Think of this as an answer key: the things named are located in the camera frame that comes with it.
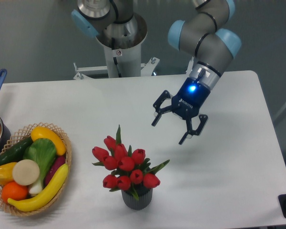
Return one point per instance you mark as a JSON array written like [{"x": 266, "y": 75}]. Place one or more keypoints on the yellow squash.
[{"x": 44, "y": 132}]

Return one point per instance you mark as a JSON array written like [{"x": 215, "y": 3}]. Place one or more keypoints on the red tulip bouquet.
[{"x": 127, "y": 167}]

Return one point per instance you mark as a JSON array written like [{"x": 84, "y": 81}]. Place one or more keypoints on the beige round disc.
[{"x": 25, "y": 172}]

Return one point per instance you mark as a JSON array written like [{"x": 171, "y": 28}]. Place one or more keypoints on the dark green cucumber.
[{"x": 15, "y": 153}]

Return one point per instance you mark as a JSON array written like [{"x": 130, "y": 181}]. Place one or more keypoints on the dark grey ribbed vase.
[{"x": 138, "y": 197}]

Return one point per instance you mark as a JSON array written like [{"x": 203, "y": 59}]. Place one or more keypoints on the green bok choy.
[{"x": 43, "y": 152}]

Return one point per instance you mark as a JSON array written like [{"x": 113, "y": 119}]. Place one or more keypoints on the yellow bell pepper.
[{"x": 6, "y": 173}]

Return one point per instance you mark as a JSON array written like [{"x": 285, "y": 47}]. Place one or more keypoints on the orange fruit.
[{"x": 14, "y": 191}]

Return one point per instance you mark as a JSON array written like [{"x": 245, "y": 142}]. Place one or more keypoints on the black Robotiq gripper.
[{"x": 186, "y": 104}]

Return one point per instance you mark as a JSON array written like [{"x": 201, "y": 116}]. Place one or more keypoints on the purple sweet potato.
[{"x": 59, "y": 161}]

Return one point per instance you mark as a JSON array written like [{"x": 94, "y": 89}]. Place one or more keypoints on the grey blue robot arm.
[{"x": 212, "y": 47}]

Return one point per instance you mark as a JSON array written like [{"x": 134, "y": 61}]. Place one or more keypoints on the yellow banana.
[{"x": 46, "y": 195}]

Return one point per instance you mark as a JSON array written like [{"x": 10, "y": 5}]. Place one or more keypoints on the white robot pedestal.
[{"x": 122, "y": 47}]

